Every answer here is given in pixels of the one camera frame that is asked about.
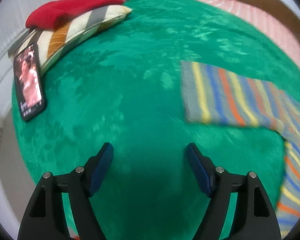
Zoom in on pink striped bedsheet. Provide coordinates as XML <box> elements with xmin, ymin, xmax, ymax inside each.
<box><xmin>165</xmin><ymin>0</ymin><xmax>300</xmax><ymax>78</ymax></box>

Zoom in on red cloth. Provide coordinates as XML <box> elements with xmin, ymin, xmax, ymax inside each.
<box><xmin>25</xmin><ymin>0</ymin><xmax>125</xmax><ymax>30</ymax></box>

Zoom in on black smartphone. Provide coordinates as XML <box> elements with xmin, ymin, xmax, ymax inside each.
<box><xmin>13</xmin><ymin>43</ymin><xmax>47</xmax><ymax>122</ymax></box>

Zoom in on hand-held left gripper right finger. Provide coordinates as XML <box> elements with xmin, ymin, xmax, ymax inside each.
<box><xmin>185</xmin><ymin>142</ymin><xmax>282</xmax><ymax>240</ymax></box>

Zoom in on striped knit pants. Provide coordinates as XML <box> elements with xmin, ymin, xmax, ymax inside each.
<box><xmin>180</xmin><ymin>60</ymin><xmax>300</xmax><ymax>240</ymax></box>

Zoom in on green plush blanket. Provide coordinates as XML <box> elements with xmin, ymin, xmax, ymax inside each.
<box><xmin>11</xmin><ymin>0</ymin><xmax>300</xmax><ymax>240</ymax></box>

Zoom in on striped pillow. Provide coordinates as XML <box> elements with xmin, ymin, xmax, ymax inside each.
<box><xmin>20</xmin><ymin>5</ymin><xmax>133</xmax><ymax>74</ymax></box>

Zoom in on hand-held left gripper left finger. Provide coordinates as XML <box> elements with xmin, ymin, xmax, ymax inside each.
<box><xmin>17</xmin><ymin>142</ymin><xmax>114</xmax><ymax>240</ymax></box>

